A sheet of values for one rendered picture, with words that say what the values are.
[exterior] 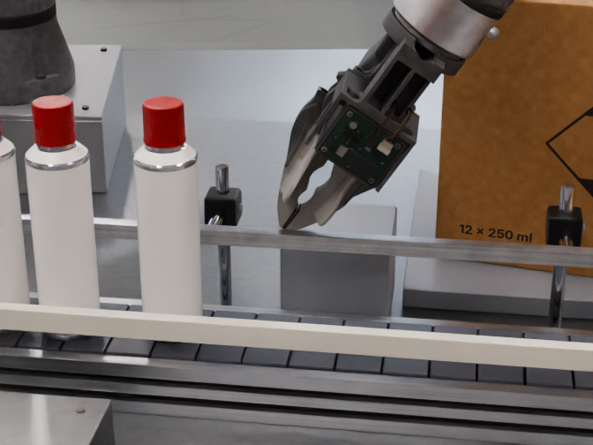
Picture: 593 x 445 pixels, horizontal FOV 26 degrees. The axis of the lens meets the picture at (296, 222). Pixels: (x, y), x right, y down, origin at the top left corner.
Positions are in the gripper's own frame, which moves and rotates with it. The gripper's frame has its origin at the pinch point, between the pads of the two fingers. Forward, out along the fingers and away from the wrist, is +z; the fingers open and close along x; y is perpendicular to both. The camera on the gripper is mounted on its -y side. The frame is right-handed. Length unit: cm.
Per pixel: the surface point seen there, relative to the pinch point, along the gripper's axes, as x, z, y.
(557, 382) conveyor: 23.9, -4.6, 9.8
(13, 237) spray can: -18.6, 12.6, 6.9
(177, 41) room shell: -25, 128, -360
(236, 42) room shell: -6, 116, -361
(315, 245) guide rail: 2.8, 0.3, 2.6
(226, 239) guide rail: -3.6, 4.4, 2.4
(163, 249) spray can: -7.8, 5.6, 7.7
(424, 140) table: 16, 6, -55
